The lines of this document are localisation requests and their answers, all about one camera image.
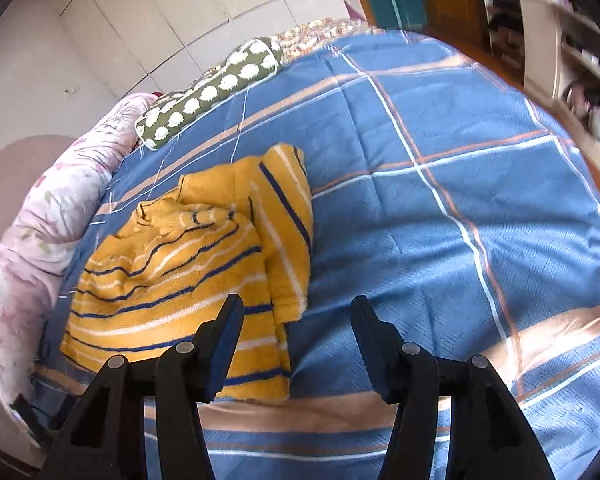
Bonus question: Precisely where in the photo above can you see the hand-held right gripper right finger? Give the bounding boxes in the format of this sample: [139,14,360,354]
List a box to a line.
[350,295,557,480]

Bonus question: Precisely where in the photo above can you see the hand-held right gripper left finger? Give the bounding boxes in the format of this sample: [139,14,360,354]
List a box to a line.
[39,293,245,480]

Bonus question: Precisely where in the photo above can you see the yellow striped sweater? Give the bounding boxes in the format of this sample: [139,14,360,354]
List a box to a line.
[60,143,314,403]

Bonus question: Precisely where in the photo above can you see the blue plaid bed sheet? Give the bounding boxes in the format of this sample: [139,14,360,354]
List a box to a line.
[30,30,600,480]

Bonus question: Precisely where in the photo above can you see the pink floral quilt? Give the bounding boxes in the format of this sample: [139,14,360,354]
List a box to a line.
[0,93,157,426]

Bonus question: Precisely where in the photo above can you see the green white-dotted pillow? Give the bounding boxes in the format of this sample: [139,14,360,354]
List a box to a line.
[135,36,285,151]

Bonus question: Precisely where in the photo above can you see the patterned beige pillow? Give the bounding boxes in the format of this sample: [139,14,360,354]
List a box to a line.
[275,18,376,63]

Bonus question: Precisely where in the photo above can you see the white wardrobe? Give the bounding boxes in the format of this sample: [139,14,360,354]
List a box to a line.
[0,0,353,171]

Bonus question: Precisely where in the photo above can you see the wooden shelf unit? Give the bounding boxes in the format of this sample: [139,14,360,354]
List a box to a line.
[475,0,600,181]

